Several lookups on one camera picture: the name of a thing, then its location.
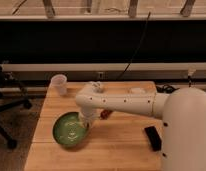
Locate black office chair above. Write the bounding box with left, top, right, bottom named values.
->
left=0, top=63, right=34, bottom=151

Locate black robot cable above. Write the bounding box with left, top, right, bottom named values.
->
left=156, top=74, right=194, bottom=94

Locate red-brown chili pepper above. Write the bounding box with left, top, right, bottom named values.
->
left=100, top=110, right=113, bottom=120

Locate black hanging wall cable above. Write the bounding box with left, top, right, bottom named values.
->
left=114, top=11, right=152, bottom=82

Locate clear plastic cup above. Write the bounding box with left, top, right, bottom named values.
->
left=50, top=74, right=67, bottom=96

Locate black smartphone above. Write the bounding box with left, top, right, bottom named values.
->
left=145, top=126, right=162, bottom=151

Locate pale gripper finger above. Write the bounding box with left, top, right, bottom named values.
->
left=83, top=122, right=91, bottom=130

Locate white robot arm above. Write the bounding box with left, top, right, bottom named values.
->
left=75, top=83, right=206, bottom=171

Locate white crumpled cloth pad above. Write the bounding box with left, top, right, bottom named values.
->
left=129, top=87, right=146, bottom=94

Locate green ceramic bowl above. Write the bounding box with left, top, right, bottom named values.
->
left=52, top=112, right=89, bottom=148

